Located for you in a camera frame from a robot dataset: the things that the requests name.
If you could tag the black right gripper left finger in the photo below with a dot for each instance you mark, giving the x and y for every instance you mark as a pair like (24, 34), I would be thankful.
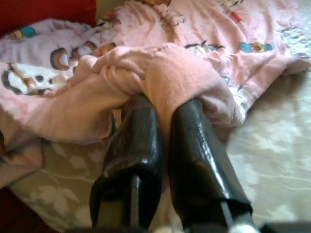
(136, 145)

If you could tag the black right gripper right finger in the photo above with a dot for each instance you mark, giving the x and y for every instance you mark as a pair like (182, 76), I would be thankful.
(196, 157)

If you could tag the pink cartoon print blanket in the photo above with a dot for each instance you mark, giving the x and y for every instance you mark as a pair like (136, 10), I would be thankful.
(170, 68)

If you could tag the bed with grey floral sheet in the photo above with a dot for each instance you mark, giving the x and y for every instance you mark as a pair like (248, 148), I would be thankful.
(267, 150)

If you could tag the large red cushion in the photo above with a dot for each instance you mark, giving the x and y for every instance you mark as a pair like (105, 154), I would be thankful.
(36, 12)

